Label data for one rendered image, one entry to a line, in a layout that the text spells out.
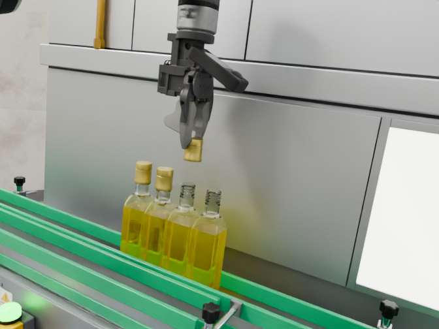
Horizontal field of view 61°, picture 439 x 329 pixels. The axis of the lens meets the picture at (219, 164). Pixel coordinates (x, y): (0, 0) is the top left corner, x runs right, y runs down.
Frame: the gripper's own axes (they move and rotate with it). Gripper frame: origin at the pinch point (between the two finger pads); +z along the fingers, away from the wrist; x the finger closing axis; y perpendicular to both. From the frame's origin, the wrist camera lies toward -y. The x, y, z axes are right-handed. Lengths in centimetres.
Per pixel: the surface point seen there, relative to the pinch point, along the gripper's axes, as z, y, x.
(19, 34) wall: -32, 285, -158
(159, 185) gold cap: 9.7, 5.7, 2.0
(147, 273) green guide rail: 26.6, 3.4, 6.4
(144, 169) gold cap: 7.6, 10.5, 1.1
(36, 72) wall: -1, 280, -172
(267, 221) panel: 15.9, -13.3, -12.0
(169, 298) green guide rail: 30.1, -2.0, 6.1
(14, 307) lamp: 37.3, 26.4, 18.7
